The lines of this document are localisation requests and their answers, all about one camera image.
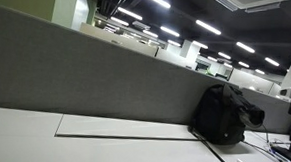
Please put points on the black backpack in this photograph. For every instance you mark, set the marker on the black backpack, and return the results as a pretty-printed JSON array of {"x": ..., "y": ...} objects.
[{"x": 220, "y": 115}]

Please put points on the grey desk partition panel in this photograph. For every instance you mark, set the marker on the grey desk partition panel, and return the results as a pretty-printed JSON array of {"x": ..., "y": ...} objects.
[{"x": 85, "y": 84}]

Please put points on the white square pillar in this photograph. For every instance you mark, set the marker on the white square pillar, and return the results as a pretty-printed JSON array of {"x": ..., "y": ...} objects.
[{"x": 69, "y": 10}]

